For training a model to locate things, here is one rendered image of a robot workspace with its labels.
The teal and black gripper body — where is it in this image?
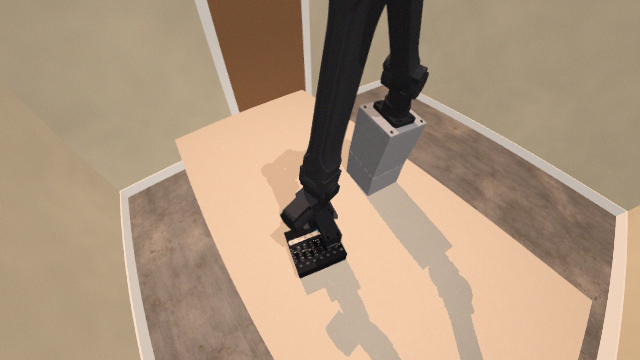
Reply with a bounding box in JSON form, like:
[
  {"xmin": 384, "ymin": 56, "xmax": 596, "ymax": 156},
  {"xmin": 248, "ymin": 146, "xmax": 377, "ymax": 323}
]
[{"xmin": 303, "ymin": 202, "xmax": 338, "ymax": 233}]

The black lighting desk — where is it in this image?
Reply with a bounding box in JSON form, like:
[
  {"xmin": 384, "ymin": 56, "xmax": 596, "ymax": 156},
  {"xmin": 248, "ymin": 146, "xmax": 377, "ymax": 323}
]
[{"xmin": 284, "ymin": 227, "xmax": 347, "ymax": 278}]

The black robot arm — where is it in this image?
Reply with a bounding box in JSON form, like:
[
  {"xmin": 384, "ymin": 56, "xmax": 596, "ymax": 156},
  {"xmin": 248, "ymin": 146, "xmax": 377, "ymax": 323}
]
[{"xmin": 280, "ymin": 0, "xmax": 429, "ymax": 247}]

